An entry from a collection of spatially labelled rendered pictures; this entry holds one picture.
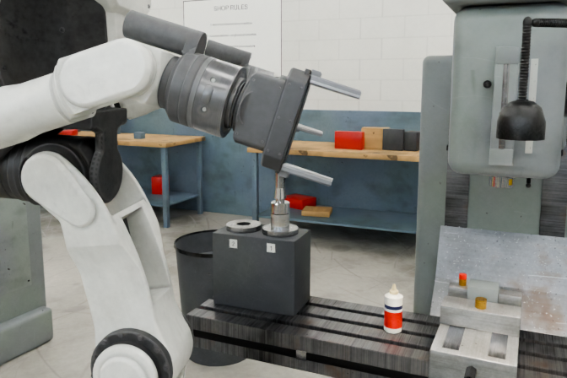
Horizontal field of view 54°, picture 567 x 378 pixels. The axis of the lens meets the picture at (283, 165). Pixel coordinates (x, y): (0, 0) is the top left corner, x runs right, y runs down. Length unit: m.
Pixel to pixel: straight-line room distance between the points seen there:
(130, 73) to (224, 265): 0.84
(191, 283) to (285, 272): 1.65
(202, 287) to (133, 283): 1.97
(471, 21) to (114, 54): 0.68
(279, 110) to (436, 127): 0.99
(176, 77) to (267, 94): 0.10
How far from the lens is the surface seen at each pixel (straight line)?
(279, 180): 1.34
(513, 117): 0.92
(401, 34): 5.51
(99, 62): 0.66
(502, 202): 1.59
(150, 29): 0.69
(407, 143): 5.01
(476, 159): 1.11
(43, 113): 0.72
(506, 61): 1.06
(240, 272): 1.39
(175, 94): 0.64
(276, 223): 1.35
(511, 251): 1.59
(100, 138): 0.96
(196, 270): 2.91
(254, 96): 0.64
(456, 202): 1.59
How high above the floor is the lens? 1.49
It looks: 9 degrees down
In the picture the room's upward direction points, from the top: straight up
